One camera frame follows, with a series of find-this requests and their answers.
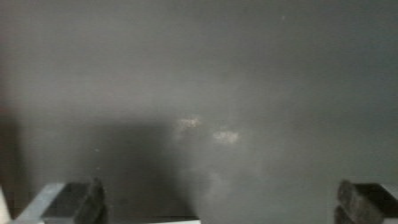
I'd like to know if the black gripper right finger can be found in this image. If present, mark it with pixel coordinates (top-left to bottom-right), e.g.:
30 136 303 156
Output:
334 180 398 224

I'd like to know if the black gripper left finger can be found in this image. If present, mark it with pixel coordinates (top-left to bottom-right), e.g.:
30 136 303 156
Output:
12 177 110 224

